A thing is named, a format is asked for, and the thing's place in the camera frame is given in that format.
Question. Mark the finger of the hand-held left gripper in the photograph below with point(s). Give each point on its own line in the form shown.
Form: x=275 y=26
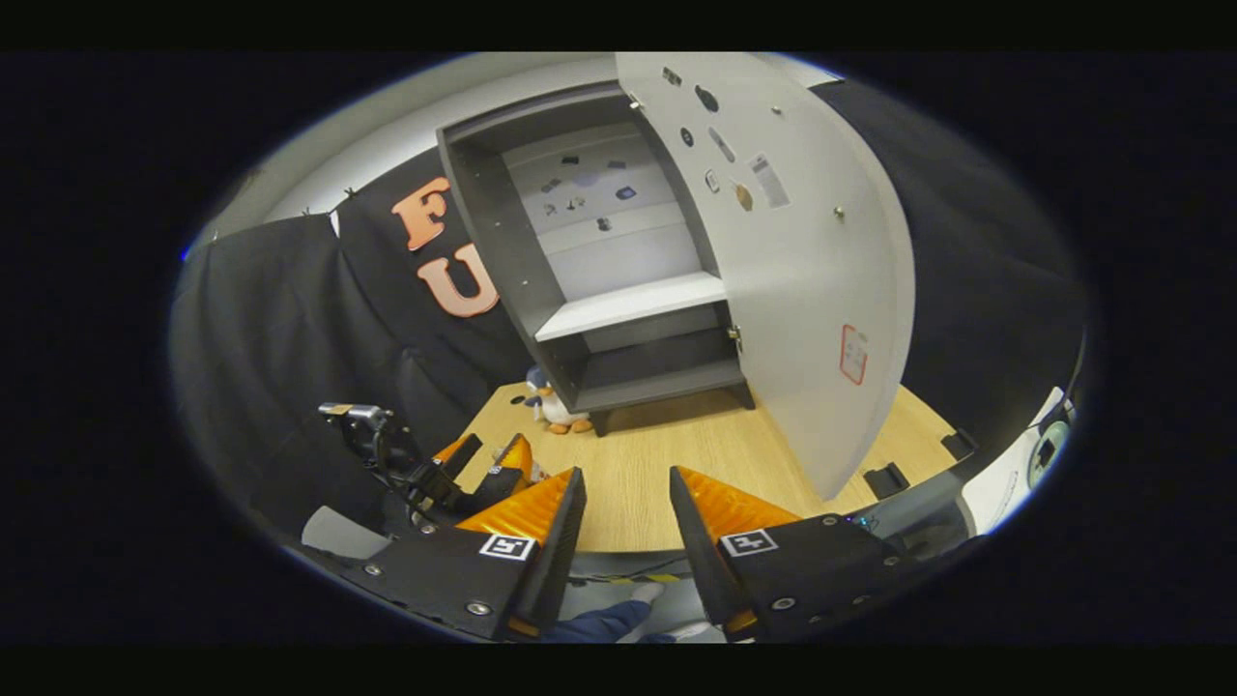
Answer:
x=512 y=464
x=459 y=454

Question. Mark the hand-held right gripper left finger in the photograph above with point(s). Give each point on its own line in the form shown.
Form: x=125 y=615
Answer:
x=560 y=551

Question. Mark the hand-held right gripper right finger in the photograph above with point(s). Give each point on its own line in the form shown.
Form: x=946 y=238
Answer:
x=696 y=551

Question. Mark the grey cabinet door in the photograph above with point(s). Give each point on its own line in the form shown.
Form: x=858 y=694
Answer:
x=792 y=290

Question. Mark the grey cabinet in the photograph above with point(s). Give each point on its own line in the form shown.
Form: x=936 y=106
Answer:
x=503 y=242

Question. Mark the penguin plush toy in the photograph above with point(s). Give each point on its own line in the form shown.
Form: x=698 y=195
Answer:
x=556 y=406

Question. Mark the person's blue trousers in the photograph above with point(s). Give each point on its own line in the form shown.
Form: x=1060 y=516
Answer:
x=599 y=623

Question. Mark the black table clamp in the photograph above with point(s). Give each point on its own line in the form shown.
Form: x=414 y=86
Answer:
x=886 y=480
x=959 y=445

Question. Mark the black backdrop cloth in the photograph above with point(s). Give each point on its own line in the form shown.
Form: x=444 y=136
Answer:
x=271 y=319

